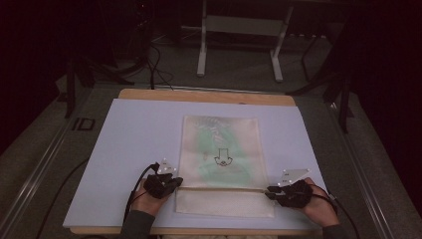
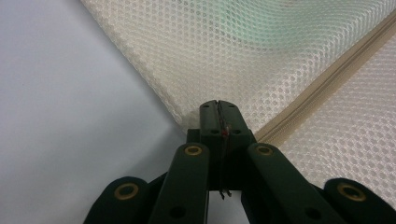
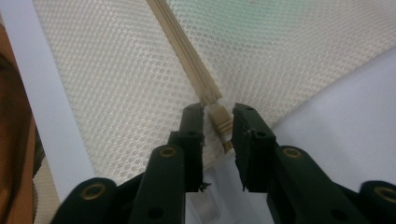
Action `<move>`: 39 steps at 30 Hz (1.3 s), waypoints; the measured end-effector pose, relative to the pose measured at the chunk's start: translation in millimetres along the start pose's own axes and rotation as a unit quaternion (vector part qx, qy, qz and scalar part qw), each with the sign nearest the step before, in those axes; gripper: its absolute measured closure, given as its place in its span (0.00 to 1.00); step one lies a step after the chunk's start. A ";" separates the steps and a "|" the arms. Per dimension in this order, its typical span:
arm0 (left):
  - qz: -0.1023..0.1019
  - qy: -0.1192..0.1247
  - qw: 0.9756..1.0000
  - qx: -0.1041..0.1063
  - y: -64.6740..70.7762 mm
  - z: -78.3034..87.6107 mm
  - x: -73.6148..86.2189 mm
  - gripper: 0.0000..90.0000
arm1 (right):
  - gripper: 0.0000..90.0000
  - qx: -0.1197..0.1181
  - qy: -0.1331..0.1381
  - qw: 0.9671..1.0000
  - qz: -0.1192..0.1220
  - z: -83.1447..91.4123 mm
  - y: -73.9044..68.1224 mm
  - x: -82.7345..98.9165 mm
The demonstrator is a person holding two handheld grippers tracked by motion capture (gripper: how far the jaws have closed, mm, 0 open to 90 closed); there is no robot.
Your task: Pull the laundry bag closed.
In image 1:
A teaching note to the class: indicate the person's right hand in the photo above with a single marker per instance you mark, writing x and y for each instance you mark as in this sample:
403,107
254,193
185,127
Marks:
320,207

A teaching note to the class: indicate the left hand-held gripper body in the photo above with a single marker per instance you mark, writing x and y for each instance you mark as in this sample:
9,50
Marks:
159,186

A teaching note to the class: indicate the light blue mat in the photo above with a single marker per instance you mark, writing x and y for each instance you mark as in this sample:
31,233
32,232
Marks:
139,132

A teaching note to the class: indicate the green item inside bag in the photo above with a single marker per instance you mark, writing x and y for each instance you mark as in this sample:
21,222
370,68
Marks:
207,149

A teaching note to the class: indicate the white metal stand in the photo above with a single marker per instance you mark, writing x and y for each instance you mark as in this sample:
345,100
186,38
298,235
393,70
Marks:
244,26

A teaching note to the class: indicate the black stand with angled legs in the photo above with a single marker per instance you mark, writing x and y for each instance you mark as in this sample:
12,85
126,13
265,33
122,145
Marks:
71,89
345,99

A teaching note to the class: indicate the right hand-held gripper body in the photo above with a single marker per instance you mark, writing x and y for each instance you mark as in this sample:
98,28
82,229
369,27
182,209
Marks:
295,195

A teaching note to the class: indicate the wooden table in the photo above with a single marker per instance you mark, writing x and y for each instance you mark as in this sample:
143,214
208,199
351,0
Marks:
199,96

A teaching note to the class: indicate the person's left hand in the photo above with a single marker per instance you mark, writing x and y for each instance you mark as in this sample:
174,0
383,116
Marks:
147,202

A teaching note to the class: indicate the metal floor rail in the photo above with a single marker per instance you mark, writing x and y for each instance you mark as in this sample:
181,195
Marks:
30,186
365,179

